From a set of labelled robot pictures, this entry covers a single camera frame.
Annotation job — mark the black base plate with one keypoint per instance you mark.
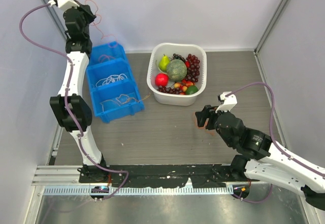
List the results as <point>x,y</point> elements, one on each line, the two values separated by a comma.
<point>165,176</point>

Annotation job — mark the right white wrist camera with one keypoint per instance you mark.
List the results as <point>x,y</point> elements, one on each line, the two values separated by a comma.
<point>228,102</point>

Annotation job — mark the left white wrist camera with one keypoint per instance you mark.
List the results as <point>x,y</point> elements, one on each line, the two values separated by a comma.
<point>63,0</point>

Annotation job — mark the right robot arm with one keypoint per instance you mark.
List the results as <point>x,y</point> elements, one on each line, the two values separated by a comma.
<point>260,158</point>

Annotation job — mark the red apple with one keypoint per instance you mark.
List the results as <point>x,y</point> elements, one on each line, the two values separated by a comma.
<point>161,79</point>

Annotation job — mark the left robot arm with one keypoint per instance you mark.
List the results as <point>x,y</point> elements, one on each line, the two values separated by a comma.
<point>70,109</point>

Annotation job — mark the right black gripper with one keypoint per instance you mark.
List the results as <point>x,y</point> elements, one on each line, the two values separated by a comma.
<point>201,117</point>

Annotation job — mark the blue plastic compartment bin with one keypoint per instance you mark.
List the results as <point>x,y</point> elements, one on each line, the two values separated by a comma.
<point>113,90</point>

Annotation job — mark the white slotted cable duct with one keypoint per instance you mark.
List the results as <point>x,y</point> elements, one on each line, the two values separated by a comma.
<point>96,191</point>

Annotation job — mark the green pear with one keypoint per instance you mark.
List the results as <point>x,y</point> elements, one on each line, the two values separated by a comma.
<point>163,63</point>

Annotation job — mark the green netted melon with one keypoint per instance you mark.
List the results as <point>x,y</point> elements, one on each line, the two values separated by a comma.
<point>176,70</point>

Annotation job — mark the small dark grape bunch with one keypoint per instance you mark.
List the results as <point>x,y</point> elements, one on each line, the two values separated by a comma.
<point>170,90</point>

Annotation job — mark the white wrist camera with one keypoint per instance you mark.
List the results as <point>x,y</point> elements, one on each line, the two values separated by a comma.
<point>228,102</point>
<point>63,0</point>

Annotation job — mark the dark red grape bunch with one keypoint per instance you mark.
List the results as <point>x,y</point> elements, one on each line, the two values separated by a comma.
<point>192,63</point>

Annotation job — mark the red yellow cherries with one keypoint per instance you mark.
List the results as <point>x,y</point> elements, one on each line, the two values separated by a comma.
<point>182,86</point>

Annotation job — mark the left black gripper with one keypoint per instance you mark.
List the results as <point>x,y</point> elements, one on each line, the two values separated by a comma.
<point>86,10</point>

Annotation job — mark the white plastic fruit basket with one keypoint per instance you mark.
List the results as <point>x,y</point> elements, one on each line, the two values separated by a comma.
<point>169,49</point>

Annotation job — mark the green lime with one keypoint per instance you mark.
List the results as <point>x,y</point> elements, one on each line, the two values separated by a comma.
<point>191,90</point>

